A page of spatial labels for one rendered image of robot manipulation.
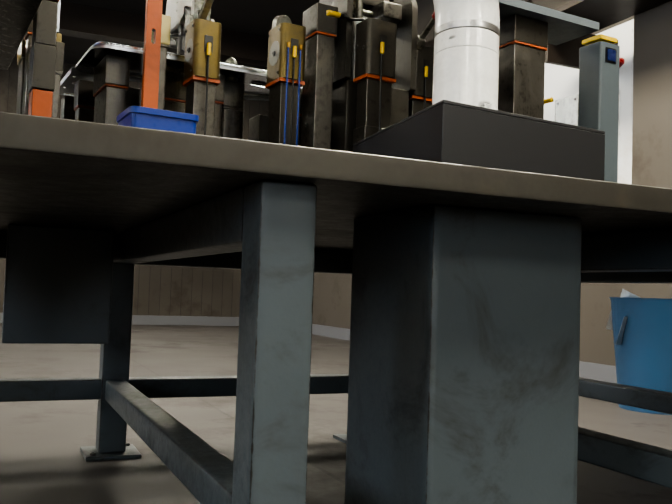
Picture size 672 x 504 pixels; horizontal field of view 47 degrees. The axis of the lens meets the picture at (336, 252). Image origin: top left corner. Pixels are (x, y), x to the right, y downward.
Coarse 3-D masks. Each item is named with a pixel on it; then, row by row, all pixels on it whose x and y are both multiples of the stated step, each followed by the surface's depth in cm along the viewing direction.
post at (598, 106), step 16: (592, 48) 187; (608, 48) 186; (592, 64) 186; (608, 64) 186; (592, 80) 186; (608, 80) 186; (592, 96) 186; (608, 96) 185; (592, 112) 186; (608, 112) 185; (592, 128) 185; (608, 128) 185; (608, 144) 185; (608, 160) 185; (608, 176) 185
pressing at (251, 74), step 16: (96, 48) 158; (112, 48) 154; (128, 48) 156; (80, 64) 169; (96, 64) 169; (176, 64) 167; (224, 64) 166; (240, 80) 179; (256, 80) 178; (256, 96) 192
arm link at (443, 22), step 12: (444, 0) 140; (456, 0) 139; (468, 0) 138; (480, 0) 138; (492, 0) 139; (444, 12) 140; (456, 12) 138; (468, 12) 138; (480, 12) 138; (492, 12) 139; (444, 24) 140; (456, 24) 138; (468, 24) 138; (480, 24) 138; (492, 24) 139
